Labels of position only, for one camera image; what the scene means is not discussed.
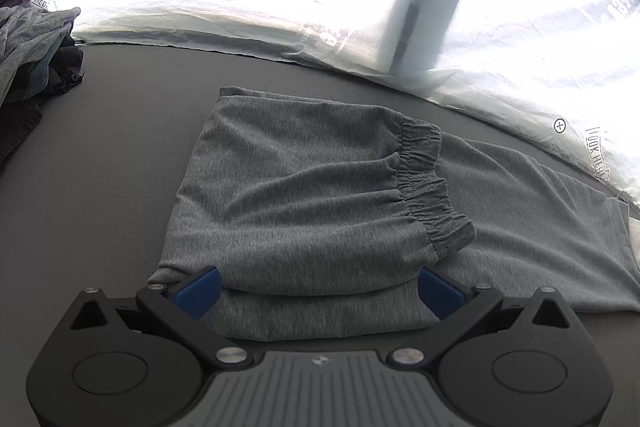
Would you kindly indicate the dark grey knit garment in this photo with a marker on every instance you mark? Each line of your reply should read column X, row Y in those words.
column 17, row 127

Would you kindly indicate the pile of mixed clothes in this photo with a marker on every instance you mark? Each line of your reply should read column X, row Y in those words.
column 25, row 37

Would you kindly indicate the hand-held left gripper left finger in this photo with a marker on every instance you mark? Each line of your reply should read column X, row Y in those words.
column 200, row 289

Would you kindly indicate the dark blue garment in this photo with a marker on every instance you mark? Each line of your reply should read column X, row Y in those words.
column 67, row 67

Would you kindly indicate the white printed backdrop sheet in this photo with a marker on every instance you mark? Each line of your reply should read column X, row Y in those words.
column 250, row 17

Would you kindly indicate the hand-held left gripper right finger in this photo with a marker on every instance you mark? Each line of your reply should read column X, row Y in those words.
column 440, row 292

